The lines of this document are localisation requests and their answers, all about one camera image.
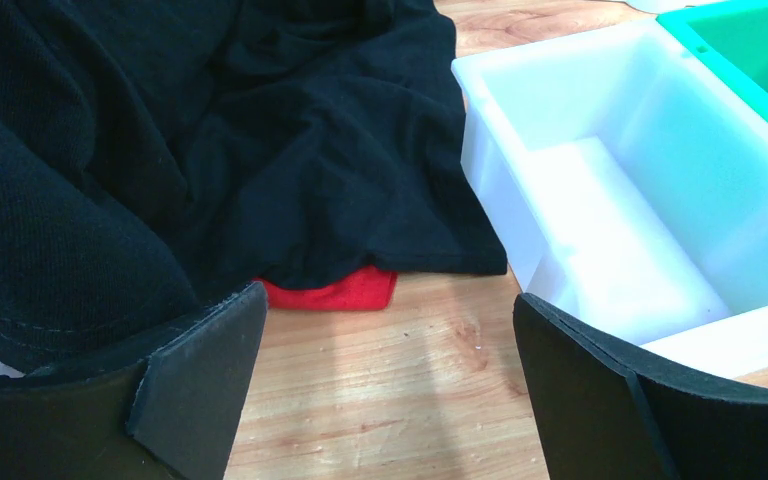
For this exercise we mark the white plastic bin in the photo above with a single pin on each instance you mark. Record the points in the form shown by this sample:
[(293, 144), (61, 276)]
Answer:
[(629, 188)]

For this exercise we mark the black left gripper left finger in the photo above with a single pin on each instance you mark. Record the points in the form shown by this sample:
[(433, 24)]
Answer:
[(162, 404)]

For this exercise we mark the green plastic bin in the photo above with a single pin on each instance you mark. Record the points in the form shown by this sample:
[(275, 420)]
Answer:
[(731, 39)]

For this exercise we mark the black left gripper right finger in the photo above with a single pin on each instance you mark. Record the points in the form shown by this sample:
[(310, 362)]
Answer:
[(607, 409)]

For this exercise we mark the red t-shirt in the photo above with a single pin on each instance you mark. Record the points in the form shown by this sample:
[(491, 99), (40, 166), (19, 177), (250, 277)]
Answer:
[(367, 289)]

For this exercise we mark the black t-shirt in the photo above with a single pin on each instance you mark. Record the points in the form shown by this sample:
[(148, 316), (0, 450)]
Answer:
[(157, 155)]

